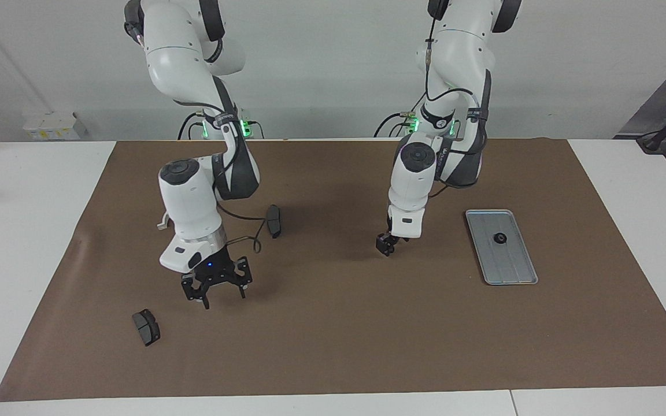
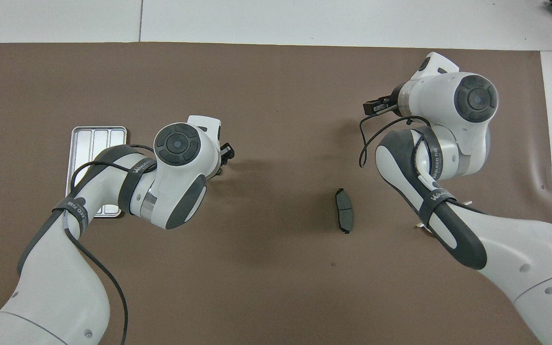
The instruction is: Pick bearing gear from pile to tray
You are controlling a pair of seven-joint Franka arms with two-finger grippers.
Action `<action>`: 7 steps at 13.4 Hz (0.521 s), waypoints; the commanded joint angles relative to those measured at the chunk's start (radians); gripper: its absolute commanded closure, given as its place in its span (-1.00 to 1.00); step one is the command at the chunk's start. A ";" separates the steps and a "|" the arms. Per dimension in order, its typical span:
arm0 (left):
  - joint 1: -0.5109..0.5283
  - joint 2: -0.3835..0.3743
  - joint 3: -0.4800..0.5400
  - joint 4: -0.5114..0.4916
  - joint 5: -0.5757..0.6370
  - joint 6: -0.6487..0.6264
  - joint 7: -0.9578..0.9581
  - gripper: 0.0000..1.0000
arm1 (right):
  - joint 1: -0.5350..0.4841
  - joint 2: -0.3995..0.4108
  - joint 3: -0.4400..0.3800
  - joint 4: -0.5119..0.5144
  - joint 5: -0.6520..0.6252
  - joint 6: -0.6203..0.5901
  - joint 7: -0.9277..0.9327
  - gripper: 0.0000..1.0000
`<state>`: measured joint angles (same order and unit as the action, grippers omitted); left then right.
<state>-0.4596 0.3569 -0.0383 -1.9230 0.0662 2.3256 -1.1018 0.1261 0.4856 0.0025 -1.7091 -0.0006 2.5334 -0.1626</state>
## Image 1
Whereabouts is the brown paper mat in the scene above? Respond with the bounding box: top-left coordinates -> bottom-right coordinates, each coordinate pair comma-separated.
0,138 -> 666,402

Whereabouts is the silver metal tray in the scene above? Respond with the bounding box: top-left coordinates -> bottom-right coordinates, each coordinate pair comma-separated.
465,209 -> 539,286

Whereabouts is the white cardboard box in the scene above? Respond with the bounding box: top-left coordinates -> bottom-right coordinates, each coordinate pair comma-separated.
23,112 -> 88,141

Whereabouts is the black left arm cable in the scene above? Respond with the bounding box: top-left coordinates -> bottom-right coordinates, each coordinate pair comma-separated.
424,6 -> 490,191

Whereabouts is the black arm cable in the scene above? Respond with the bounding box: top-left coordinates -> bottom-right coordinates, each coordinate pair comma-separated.
197,110 -> 269,255
424,6 -> 490,191

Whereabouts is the long dark brake pad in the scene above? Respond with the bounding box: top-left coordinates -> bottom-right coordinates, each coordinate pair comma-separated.
266,205 -> 283,239

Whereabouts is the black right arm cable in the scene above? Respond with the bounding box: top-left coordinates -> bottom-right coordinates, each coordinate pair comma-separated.
197,110 -> 269,255

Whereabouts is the short dark brake pad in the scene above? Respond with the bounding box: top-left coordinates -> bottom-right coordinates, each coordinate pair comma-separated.
132,309 -> 161,347

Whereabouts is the black base power cable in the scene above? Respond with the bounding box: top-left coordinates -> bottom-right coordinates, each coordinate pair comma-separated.
178,113 -> 202,140
373,110 -> 420,138

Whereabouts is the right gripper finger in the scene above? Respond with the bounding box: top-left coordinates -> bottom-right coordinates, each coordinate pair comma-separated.
181,276 -> 211,310
232,256 -> 253,299

